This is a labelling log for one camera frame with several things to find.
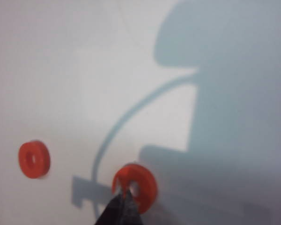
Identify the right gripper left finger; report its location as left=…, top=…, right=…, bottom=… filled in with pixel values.
left=95, top=190, right=127, bottom=225

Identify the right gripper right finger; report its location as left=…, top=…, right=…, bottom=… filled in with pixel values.
left=123, top=190, right=144, bottom=225

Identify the red letter o magnet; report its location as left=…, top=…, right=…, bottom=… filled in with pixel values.
left=111, top=163, right=159, bottom=215
left=18, top=140, right=51, bottom=180

